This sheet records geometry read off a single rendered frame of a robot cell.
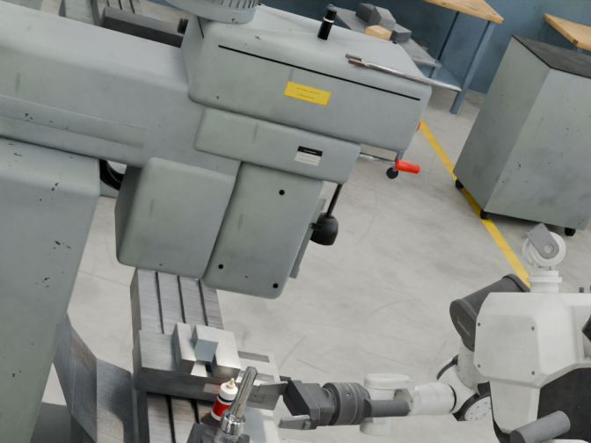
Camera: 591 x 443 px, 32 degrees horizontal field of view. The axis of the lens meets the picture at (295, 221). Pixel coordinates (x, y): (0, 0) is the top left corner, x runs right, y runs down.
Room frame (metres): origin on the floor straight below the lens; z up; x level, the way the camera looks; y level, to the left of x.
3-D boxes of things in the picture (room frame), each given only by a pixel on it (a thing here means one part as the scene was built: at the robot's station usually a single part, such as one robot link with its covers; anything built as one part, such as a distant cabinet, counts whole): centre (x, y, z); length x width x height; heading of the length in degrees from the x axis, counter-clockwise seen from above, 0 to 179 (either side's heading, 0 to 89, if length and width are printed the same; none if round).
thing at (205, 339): (2.11, 0.10, 1.07); 0.06 x 0.05 x 0.06; 20
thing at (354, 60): (1.99, -0.10, 1.89); 0.24 x 0.04 x 0.01; 108
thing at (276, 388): (1.77, -0.07, 1.25); 0.06 x 0.02 x 0.03; 124
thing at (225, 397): (2.02, 0.01, 1.01); 0.04 x 0.04 x 0.11
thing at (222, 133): (2.04, 0.12, 1.68); 0.34 x 0.24 x 0.10; 109
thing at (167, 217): (1.99, 0.27, 1.47); 0.24 x 0.19 x 0.26; 19
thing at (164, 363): (2.12, 0.07, 1.01); 0.35 x 0.15 x 0.11; 110
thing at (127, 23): (2.27, 0.48, 1.62); 0.20 x 0.09 x 0.21; 109
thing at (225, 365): (2.13, 0.05, 1.05); 0.15 x 0.06 x 0.04; 20
